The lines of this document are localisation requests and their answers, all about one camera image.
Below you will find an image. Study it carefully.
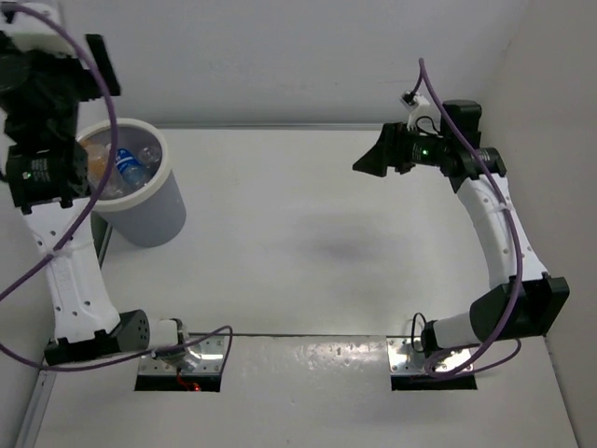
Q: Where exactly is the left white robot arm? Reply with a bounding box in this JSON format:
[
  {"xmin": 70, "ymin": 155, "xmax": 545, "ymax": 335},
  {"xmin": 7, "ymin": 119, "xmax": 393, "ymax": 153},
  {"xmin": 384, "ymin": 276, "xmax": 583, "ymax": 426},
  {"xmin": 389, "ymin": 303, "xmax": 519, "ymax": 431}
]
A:
[{"xmin": 1, "ymin": 34, "xmax": 157, "ymax": 371}]

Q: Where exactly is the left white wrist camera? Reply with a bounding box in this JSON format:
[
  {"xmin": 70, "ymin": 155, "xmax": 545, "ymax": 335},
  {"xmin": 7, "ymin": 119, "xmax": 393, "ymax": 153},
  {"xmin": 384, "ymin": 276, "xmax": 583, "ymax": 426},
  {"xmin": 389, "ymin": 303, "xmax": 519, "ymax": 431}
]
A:
[{"xmin": 1, "ymin": 0, "xmax": 76, "ymax": 56}]

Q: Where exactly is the blue label water bottle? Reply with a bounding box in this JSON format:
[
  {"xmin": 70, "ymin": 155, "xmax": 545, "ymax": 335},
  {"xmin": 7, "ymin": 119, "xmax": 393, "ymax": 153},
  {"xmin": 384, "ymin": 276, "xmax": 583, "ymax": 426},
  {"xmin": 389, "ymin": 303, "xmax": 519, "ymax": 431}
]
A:
[
  {"xmin": 138, "ymin": 146, "xmax": 161, "ymax": 166},
  {"xmin": 116, "ymin": 148, "xmax": 151, "ymax": 190}
]

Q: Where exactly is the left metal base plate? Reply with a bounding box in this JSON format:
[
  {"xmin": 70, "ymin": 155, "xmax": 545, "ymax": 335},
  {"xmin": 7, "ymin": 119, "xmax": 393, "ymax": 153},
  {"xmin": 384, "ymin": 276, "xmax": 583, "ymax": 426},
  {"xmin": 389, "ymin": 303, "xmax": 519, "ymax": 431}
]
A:
[{"xmin": 137, "ymin": 335, "xmax": 229, "ymax": 376}]

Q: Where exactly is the white round plastic bin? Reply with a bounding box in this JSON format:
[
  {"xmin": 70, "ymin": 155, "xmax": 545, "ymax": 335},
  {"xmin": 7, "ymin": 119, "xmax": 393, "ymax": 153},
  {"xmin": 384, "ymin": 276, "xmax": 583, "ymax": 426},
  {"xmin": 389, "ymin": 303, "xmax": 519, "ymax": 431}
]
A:
[{"xmin": 78, "ymin": 119, "xmax": 187, "ymax": 247}]

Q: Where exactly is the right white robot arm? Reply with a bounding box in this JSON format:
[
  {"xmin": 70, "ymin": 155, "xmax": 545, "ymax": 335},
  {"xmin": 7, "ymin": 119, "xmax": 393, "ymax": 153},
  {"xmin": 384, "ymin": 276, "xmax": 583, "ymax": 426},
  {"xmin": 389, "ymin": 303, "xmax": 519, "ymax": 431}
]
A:
[{"xmin": 353, "ymin": 93, "xmax": 570, "ymax": 357}]

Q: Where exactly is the metal base plate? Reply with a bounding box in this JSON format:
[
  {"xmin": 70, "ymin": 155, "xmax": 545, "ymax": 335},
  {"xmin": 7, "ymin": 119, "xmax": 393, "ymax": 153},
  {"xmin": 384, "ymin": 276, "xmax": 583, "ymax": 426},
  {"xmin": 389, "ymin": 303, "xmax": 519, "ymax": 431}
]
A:
[
  {"xmin": 137, "ymin": 335, "xmax": 229, "ymax": 376},
  {"xmin": 386, "ymin": 336, "xmax": 471, "ymax": 377}
]

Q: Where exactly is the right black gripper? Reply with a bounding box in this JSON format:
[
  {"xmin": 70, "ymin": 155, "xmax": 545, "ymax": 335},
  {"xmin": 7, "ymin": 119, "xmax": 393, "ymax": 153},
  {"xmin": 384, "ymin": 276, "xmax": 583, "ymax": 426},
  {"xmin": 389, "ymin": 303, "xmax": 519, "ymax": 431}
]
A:
[{"xmin": 354, "ymin": 120, "xmax": 451, "ymax": 176}]

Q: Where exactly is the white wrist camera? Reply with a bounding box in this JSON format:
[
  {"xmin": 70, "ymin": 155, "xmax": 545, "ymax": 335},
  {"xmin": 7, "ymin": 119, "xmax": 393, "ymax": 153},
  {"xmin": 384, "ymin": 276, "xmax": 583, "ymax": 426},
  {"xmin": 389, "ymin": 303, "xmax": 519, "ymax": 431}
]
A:
[
  {"xmin": 1, "ymin": 0, "xmax": 76, "ymax": 56},
  {"xmin": 400, "ymin": 91, "xmax": 431, "ymax": 131}
]

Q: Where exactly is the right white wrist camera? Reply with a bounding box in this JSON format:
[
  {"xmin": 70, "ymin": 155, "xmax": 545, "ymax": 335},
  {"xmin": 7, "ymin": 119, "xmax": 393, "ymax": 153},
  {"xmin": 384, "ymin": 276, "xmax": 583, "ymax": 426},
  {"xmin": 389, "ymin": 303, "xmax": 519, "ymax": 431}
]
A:
[{"xmin": 400, "ymin": 91, "xmax": 431, "ymax": 131}]

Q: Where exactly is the orange juice bottle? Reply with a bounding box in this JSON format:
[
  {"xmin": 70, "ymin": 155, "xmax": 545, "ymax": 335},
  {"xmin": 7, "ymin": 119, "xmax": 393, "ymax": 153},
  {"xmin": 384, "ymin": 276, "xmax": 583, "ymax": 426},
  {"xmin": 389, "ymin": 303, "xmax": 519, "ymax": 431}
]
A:
[{"xmin": 81, "ymin": 141, "xmax": 109, "ymax": 184}]

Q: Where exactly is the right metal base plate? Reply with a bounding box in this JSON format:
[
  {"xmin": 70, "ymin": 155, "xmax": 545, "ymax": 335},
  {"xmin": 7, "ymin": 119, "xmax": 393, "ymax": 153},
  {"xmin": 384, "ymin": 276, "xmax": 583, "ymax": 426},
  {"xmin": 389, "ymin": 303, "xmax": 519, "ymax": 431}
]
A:
[{"xmin": 386, "ymin": 336, "xmax": 471, "ymax": 377}]

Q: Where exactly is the clear crushed bottle white cap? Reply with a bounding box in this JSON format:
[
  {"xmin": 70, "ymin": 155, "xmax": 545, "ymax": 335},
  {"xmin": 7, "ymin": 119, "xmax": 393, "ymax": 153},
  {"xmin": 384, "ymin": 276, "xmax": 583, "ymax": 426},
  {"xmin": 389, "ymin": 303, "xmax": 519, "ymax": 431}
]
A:
[{"xmin": 100, "ymin": 170, "xmax": 132, "ymax": 201}]

